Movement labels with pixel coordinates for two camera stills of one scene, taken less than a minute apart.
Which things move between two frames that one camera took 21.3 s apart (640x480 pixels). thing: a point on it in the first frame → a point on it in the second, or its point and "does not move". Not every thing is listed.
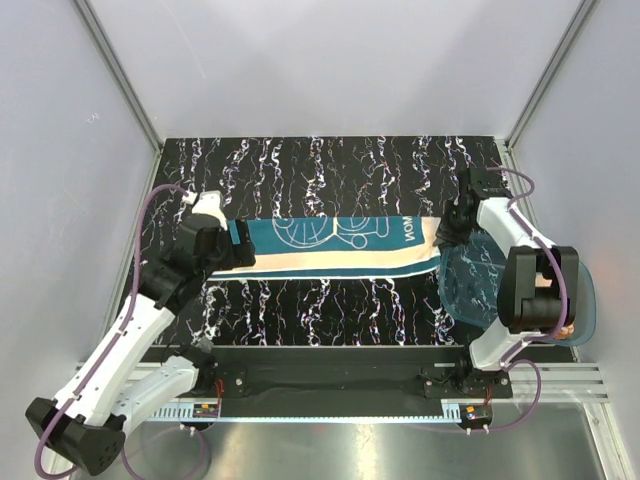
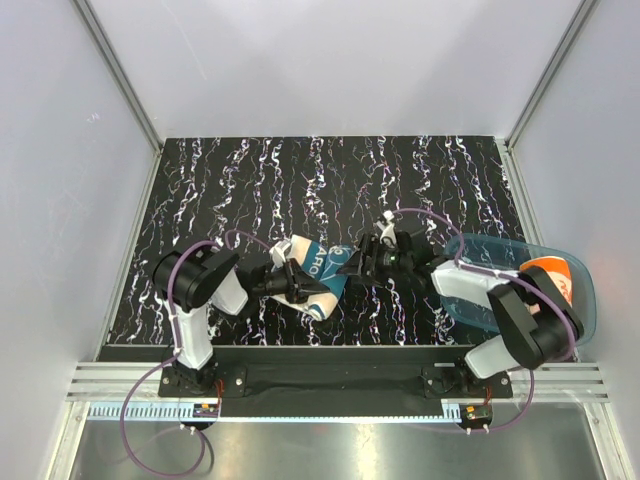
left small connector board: [205, 410] does not move
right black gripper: [445, 237] → [371, 247]
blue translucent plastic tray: [470, 274] does not move
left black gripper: [239, 255] → [299, 285]
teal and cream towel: [336, 245] → [323, 263]
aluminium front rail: [560, 382] does not move
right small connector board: [476, 415] does not move
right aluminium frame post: [548, 73] does not move
